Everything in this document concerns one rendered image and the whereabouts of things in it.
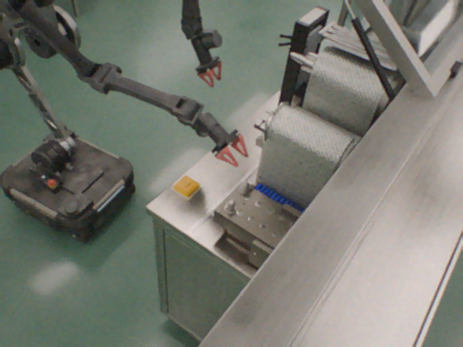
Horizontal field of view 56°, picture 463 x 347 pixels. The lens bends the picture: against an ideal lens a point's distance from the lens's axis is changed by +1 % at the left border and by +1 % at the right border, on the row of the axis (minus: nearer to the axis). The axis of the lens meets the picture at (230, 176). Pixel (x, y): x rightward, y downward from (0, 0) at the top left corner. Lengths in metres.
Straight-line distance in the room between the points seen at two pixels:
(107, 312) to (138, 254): 0.36
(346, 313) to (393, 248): 0.18
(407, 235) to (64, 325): 1.83
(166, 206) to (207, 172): 0.23
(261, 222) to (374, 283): 0.61
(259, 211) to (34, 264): 1.53
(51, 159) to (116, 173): 0.35
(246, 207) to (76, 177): 1.39
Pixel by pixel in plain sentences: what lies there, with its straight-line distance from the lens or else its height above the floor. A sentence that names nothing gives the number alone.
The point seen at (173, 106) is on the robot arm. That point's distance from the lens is 1.47.
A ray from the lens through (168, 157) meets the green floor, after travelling 3.00.
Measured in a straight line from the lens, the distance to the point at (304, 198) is 1.42.
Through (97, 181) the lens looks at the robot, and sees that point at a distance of 2.57.
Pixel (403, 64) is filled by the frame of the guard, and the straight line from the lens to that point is 0.90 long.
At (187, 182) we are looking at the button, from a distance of 1.61.
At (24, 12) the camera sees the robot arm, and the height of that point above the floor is 1.42.
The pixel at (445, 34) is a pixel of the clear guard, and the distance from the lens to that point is 1.08.
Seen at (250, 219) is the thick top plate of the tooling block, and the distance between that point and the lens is 1.39.
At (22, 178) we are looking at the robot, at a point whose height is 0.24.
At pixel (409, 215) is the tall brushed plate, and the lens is 0.98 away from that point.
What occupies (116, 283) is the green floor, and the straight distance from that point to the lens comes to 2.45.
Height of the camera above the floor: 2.13
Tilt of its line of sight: 47 degrees down
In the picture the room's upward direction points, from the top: 7 degrees clockwise
